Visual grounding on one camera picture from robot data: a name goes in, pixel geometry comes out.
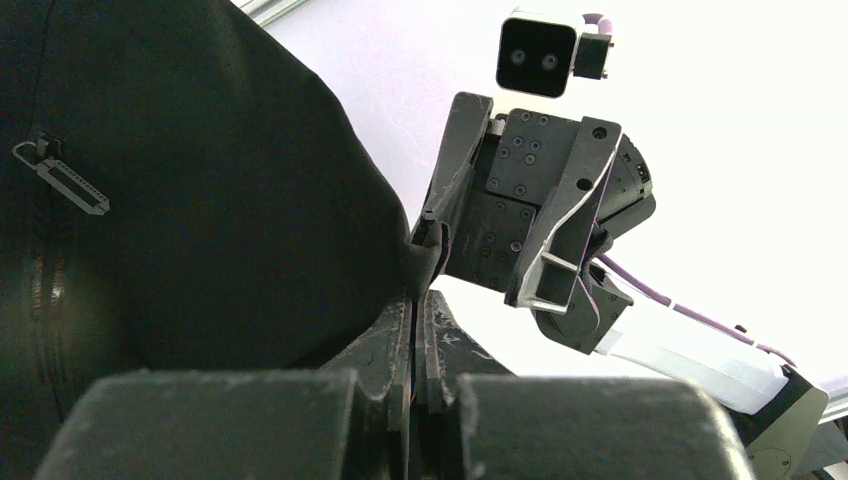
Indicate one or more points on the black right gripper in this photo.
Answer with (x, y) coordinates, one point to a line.
(527, 209)

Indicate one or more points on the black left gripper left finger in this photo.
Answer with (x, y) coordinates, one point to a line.
(346, 420)

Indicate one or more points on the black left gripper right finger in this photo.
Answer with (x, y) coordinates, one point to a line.
(479, 421)

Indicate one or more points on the black zip-up jacket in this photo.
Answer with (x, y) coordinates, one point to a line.
(178, 192)

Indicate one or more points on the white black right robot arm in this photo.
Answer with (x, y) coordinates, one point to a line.
(775, 408)

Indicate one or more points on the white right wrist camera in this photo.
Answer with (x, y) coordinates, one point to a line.
(539, 52)

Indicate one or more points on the aluminium corner frame post right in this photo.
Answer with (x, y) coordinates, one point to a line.
(265, 12)

